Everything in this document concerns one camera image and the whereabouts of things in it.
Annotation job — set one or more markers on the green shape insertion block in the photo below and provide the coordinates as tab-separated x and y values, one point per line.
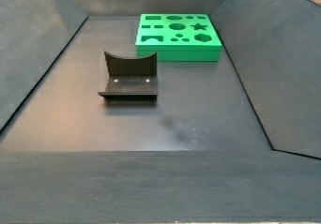
179	37

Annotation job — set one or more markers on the black curved fixture stand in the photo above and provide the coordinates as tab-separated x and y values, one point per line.
131	76

